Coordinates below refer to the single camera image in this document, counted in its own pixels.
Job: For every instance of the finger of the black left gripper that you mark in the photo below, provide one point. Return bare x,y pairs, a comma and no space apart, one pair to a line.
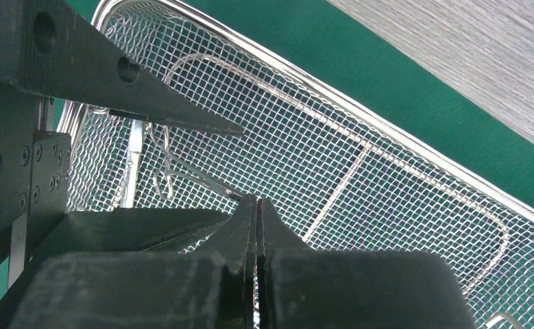
48,49

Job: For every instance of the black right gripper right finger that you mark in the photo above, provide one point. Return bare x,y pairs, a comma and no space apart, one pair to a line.
300,287

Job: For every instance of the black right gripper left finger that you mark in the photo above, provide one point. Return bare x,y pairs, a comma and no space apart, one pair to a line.
140,268

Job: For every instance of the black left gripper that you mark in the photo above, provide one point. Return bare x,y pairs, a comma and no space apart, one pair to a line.
33,169

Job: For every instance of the steel ring-handled hemostat clamp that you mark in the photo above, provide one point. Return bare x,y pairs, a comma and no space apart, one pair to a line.
156,176

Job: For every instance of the metal mesh instrument tray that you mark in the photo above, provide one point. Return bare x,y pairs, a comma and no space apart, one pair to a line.
340,176

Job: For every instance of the green surgical drape cloth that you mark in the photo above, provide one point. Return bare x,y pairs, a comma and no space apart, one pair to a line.
324,42

